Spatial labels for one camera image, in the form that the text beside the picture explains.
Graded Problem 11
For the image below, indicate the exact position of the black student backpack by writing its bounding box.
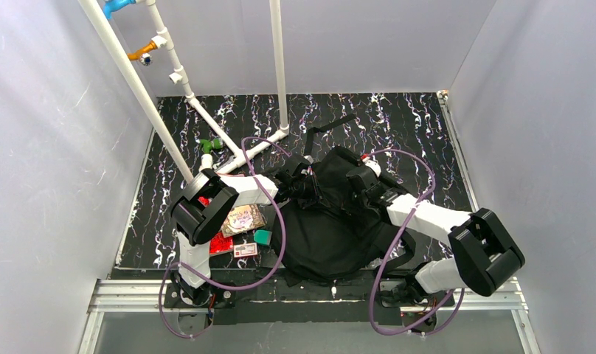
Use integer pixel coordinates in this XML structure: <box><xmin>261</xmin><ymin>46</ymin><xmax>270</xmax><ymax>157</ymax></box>
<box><xmin>271</xmin><ymin>114</ymin><xmax>408</xmax><ymax>282</ymax></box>

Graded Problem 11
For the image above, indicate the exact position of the teal eraser block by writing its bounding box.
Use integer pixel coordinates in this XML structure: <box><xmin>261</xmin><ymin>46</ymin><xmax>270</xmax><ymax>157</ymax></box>
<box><xmin>253</xmin><ymin>229</ymin><xmax>271</xmax><ymax>246</ymax></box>

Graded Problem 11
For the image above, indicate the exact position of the white red card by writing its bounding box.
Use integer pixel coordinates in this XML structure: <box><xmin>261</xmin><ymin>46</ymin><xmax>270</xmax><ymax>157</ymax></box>
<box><xmin>233</xmin><ymin>243</ymin><xmax>258</xmax><ymax>258</ymax></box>

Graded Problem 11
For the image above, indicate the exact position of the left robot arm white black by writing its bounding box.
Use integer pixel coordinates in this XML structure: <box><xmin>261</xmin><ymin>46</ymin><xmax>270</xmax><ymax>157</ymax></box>
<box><xmin>164</xmin><ymin>155</ymin><xmax>313</xmax><ymax>302</ymax></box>

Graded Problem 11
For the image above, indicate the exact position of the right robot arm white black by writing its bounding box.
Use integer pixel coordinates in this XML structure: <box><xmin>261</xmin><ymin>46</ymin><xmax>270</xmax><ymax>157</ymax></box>
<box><xmin>346</xmin><ymin>164</ymin><xmax>525</xmax><ymax>302</ymax></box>

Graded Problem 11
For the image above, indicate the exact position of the brown illustrated book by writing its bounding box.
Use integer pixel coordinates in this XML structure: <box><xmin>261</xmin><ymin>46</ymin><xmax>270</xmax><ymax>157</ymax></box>
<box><xmin>224</xmin><ymin>204</ymin><xmax>266</xmax><ymax>236</ymax></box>

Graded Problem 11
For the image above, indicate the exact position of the green pipe valve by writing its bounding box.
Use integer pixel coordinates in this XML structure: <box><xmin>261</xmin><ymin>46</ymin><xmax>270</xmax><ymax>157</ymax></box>
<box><xmin>198</xmin><ymin>138</ymin><xmax>224</xmax><ymax>154</ymax></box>

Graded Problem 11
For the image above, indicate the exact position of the red patterned book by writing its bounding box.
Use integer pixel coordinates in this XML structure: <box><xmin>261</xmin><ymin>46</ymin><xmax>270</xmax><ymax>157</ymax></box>
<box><xmin>209</xmin><ymin>219</ymin><xmax>234</xmax><ymax>257</ymax></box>

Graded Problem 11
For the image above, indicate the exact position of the orange pipe valve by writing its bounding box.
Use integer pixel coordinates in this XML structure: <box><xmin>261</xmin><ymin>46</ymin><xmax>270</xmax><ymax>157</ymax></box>
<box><xmin>127</xmin><ymin>41</ymin><xmax>158</xmax><ymax>66</ymax></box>

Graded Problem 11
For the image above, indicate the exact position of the blue pipe valve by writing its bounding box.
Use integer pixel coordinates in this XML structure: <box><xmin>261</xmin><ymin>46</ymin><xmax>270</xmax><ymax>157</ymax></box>
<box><xmin>103</xmin><ymin>0</ymin><xmax>138</xmax><ymax>20</ymax></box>

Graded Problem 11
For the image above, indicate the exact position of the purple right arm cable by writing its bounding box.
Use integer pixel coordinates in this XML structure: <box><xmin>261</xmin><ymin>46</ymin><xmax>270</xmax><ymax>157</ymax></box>
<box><xmin>367</xmin><ymin>147</ymin><xmax>466</xmax><ymax>336</ymax></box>

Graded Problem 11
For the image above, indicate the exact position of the black mounting base plate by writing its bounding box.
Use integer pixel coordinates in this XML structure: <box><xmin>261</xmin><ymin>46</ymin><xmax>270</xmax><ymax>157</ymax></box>
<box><xmin>163</xmin><ymin>268</ymin><xmax>446</xmax><ymax>326</ymax></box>

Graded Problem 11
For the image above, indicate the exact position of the white PVC pipe frame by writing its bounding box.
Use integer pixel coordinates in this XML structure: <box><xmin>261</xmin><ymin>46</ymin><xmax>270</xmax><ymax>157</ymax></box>
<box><xmin>77</xmin><ymin>0</ymin><xmax>290</xmax><ymax>184</ymax></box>

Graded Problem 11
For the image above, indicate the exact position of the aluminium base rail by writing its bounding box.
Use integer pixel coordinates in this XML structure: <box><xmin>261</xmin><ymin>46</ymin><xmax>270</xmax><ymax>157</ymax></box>
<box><xmin>81</xmin><ymin>274</ymin><xmax>540</xmax><ymax>353</ymax></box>

